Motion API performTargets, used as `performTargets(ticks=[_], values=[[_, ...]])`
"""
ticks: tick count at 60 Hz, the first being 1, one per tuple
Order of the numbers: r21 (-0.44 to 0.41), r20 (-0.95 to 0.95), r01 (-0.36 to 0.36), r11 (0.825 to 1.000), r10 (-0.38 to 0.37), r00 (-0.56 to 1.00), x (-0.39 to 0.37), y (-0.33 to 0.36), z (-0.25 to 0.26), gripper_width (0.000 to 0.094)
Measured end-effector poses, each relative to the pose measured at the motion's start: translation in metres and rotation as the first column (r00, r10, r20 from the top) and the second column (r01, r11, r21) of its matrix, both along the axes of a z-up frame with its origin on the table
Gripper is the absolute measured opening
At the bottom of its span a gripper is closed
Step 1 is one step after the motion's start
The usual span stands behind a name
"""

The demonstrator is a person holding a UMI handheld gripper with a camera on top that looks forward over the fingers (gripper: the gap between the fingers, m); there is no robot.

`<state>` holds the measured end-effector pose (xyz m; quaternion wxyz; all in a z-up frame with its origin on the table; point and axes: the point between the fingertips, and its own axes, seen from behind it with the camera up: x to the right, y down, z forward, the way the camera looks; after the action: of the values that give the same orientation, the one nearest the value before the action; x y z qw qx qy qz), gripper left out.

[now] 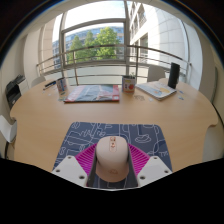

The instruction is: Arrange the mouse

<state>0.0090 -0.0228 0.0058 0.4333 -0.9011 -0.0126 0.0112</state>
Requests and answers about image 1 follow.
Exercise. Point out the open white booklet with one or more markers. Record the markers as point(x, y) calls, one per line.
point(156, 90)

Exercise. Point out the dark blue patterned mouse pad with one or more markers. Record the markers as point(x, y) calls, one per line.
point(83, 135)

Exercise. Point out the black office printer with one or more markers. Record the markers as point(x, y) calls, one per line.
point(13, 90)

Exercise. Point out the white cup with red print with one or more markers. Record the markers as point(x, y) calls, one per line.
point(128, 85)

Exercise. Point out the metal balcony railing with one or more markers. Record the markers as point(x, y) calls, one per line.
point(110, 46)

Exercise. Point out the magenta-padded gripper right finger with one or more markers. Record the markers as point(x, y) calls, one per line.
point(154, 168)

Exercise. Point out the tall black speaker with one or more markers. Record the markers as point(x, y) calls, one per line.
point(173, 75)

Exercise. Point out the beige computer mouse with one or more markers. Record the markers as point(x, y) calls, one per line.
point(112, 160)

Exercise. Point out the white chair backrest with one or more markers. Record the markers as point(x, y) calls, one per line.
point(156, 72)
point(37, 81)

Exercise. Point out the dark blue stapler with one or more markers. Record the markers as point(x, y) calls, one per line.
point(50, 84)

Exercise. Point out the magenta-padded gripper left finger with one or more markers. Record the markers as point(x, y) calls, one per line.
point(70, 168)

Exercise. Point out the white chair with wooden legs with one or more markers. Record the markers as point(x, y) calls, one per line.
point(7, 128)

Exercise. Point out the red-edged flat magazine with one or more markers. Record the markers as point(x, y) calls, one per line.
point(93, 93)

